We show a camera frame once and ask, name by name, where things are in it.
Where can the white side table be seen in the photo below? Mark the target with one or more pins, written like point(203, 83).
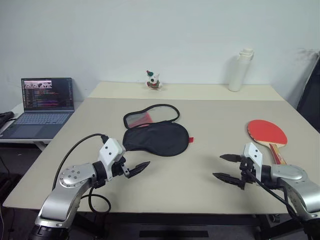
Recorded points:
point(70, 112)

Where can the black table frame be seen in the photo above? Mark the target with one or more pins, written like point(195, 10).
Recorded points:
point(175, 221)

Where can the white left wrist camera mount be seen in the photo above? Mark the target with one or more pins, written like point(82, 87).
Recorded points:
point(110, 150)

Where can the red table tennis paddle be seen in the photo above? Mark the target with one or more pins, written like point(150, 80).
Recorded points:
point(265, 130)

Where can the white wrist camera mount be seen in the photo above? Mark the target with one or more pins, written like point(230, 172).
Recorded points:
point(255, 152)
point(110, 150)

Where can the black and red zippered case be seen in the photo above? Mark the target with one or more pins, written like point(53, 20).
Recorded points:
point(157, 140)

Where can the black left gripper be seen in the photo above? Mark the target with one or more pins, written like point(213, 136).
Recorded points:
point(117, 170)

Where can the grey open laptop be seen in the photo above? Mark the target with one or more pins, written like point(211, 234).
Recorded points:
point(37, 120)

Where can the black bag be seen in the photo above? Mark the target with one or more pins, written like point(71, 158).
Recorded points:
point(6, 117)

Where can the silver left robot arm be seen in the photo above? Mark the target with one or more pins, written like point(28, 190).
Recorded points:
point(67, 195)

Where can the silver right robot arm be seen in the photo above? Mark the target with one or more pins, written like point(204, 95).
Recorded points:
point(300, 185)

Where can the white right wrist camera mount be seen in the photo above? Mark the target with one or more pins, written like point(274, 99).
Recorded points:
point(255, 152)

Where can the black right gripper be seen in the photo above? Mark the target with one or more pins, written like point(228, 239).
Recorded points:
point(246, 168)

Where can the white bottle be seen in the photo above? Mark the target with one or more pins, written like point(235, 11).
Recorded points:
point(237, 75)

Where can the black chair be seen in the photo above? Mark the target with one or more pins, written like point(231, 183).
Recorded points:
point(310, 95)

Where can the white plush dog toy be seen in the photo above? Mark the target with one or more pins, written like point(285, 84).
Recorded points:
point(153, 81)

